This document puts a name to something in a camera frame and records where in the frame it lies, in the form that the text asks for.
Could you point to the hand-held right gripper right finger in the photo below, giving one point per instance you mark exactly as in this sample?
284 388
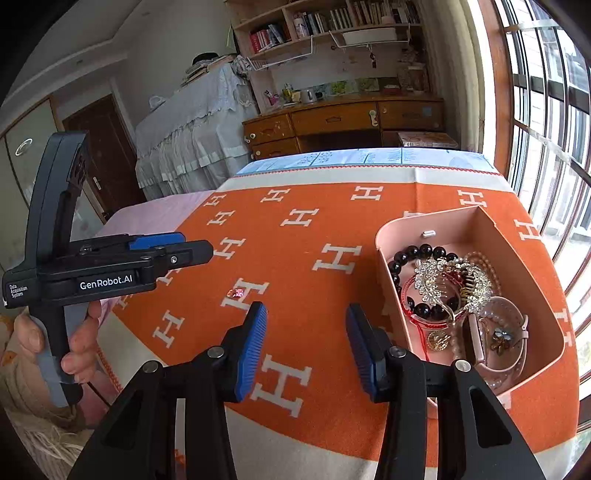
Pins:
360 350

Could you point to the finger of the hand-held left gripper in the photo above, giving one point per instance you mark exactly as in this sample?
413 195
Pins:
157 240
184 256

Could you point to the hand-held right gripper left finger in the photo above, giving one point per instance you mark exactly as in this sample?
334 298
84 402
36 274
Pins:
254 350

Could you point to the gold pendant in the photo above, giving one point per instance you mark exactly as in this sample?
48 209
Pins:
438 341

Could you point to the silver rhinestone hair clip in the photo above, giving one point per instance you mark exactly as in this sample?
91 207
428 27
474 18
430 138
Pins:
431 277

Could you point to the rose gold wristwatch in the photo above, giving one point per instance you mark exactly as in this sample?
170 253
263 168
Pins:
475 341

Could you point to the gold hair comb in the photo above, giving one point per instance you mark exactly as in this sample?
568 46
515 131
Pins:
468 284

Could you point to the brown flower hair clip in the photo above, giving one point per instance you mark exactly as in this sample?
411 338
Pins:
501 339

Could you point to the pink jewelry box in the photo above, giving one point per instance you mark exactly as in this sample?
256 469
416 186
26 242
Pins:
521 258

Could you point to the person's left hand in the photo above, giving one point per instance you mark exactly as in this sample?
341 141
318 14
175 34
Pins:
81 341

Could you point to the brown door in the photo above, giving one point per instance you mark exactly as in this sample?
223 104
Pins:
106 157

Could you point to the frosted glass sliding door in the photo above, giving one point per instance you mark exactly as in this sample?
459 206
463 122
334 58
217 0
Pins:
14 184

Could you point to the white lace-covered piano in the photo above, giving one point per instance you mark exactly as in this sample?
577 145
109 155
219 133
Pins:
184 138

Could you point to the orange printed blanket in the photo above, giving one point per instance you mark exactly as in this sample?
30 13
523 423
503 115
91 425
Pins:
323 207

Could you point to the pile of papers with hat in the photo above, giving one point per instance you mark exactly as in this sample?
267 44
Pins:
207 69

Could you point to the pink pen holder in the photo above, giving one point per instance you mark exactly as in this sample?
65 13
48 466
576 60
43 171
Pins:
272 98

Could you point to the blue tree-print cloth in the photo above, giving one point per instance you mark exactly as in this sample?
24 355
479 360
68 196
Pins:
351 158

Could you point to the white mug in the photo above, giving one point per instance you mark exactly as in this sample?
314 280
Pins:
308 96

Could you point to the wooden desk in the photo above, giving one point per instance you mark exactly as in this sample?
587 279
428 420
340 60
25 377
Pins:
341 117

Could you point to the stack of magazines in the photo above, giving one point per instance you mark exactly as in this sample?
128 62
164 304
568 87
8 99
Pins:
425 138

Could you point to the row of red books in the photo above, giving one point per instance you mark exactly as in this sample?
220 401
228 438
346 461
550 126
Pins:
268 39

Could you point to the white plastic hook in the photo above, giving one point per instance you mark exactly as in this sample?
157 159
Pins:
374 117

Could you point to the row of green picture cards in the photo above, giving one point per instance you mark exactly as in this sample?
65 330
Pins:
351 86

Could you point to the wooden bookshelf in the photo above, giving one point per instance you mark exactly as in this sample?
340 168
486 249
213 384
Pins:
244 14

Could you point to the row of white-spined books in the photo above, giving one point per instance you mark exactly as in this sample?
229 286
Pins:
323 21

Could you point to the pale floral curtain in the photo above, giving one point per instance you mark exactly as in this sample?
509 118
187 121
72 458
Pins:
452 92

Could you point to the patterned jar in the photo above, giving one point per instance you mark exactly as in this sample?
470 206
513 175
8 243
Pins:
412 77

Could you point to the white plastic tray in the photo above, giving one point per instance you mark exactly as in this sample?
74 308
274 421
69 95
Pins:
369 36

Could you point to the wooden-framed barred window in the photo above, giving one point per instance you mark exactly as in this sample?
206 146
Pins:
496 92

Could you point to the row of pale-spined books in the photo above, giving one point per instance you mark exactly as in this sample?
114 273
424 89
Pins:
383 11

